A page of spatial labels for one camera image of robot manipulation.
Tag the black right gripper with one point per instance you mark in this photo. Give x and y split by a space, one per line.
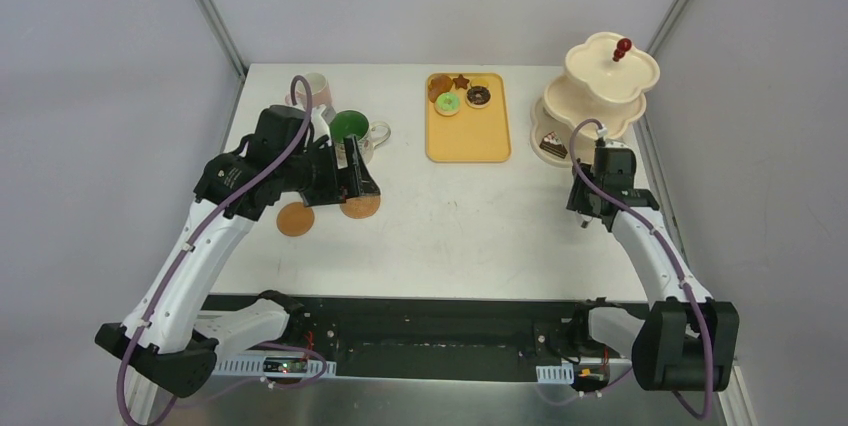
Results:
586 209

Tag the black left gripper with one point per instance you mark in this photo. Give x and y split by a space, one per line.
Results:
340 174

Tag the metal tongs with black tips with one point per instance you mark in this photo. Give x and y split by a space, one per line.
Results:
583 220

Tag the chocolate cake slice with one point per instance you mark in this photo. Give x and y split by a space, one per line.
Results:
552 144

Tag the green frosted donut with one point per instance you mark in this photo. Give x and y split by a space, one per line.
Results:
447 104

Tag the chocolate sprinkled donut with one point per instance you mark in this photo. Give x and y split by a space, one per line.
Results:
478 97

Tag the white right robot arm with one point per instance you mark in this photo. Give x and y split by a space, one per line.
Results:
688 340

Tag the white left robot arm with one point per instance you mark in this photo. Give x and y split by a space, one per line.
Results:
163 338

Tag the light woven round coaster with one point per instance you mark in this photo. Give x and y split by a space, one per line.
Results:
361 207

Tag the floral mug with green inside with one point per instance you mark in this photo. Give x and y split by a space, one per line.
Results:
369 135

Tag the orange round coaster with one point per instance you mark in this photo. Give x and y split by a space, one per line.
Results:
295 219

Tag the cream three-tier cake stand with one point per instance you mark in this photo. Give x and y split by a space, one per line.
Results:
606 77

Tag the pink mug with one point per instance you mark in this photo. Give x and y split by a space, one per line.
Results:
319 91

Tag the yellow plastic tray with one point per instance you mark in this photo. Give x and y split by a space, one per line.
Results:
472 135

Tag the star-shaped chocolate cookie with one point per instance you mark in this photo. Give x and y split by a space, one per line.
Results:
460 82

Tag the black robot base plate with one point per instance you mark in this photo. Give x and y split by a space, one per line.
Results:
466 340

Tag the right white slotted cable duct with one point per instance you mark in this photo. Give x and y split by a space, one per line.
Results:
561 374

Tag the left aluminium frame post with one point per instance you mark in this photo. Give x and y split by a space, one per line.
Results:
220 31

